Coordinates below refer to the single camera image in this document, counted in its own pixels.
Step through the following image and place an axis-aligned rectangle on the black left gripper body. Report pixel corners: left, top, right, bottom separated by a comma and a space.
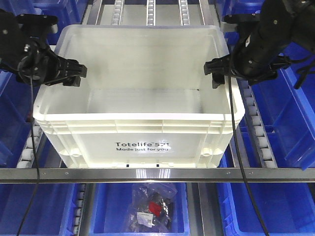
17, 39, 64, 87

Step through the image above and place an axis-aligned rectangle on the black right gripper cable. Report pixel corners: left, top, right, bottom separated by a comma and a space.
227, 59, 270, 236

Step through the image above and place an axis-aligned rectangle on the steel front shelf rail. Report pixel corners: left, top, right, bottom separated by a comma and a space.
0, 168, 315, 184

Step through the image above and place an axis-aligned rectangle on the left white roller track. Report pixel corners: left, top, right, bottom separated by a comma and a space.
16, 121, 43, 169

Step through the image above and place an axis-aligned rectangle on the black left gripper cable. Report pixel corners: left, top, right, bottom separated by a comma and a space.
15, 73, 41, 236

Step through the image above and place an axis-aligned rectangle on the back roller track middle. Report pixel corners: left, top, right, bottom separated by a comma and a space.
146, 0, 156, 26

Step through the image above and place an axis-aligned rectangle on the blue bin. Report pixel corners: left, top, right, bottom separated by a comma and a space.
220, 0, 264, 46
216, 127, 315, 236
0, 183, 78, 236
33, 0, 88, 45
89, 183, 190, 236

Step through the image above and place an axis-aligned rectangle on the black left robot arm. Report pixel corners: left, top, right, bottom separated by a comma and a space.
0, 10, 87, 87

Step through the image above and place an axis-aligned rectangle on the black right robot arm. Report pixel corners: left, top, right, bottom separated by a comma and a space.
204, 0, 315, 89

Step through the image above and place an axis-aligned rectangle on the blue bin upper right back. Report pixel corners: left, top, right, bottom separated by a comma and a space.
220, 0, 264, 46

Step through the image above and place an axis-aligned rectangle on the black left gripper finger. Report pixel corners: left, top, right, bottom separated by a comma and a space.
63, 76, 81, 87
59, 58, 87, 78

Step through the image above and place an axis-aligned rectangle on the white roller track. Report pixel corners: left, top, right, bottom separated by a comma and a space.
72, 183, 87, 236
229, 79, 278, 169
16, 121, 43, 169

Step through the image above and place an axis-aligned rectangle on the blue bin lower right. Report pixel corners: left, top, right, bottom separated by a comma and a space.
216, 127, 315, 236

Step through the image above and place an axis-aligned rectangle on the back roller track left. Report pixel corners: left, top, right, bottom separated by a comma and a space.
110, 0, 125, 26

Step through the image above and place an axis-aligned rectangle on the blue bin upper left back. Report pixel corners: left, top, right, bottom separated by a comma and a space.
33, 0, 88, 45

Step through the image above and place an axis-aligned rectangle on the blue bin lower middle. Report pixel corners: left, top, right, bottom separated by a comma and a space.
89, 183, 190, 236

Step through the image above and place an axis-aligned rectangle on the lower white roller track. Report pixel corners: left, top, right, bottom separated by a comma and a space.
72, 183, 87, 236

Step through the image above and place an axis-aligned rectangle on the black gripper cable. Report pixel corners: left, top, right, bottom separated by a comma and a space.
227, 59, 270, 236
15, 73, 41, 236

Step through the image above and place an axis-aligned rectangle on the right white roller track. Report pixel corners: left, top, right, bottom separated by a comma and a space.
229, 79, 278, 169

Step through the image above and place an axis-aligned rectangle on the back roller track right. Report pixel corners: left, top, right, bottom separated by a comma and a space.
178, 0, 190, 26

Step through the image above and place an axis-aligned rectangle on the blue bin right shelf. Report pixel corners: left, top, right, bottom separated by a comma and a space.
246, 44, 315, 171

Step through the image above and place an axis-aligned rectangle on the blue bin lower left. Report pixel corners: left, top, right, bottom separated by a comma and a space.
0, 183, 78, 236

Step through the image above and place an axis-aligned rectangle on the blue bin left shelf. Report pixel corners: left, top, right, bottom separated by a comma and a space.
0, 71, 32, 168

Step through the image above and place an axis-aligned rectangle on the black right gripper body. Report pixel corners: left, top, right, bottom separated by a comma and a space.
228, 31, 278, 85

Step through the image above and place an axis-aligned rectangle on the blue bin shelf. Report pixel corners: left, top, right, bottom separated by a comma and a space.
246, 44, 315, 171
0, 71, 32, 168

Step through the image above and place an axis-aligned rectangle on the plastic bag with parts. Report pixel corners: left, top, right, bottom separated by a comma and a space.
124, 182, 177, 233

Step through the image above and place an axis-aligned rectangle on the white Totelife plastic bin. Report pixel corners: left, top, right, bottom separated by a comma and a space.
33, 25, 245, 168

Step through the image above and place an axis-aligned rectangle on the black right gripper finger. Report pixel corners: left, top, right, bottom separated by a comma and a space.
204, 55, 231, 75
212, 73, 225, 89

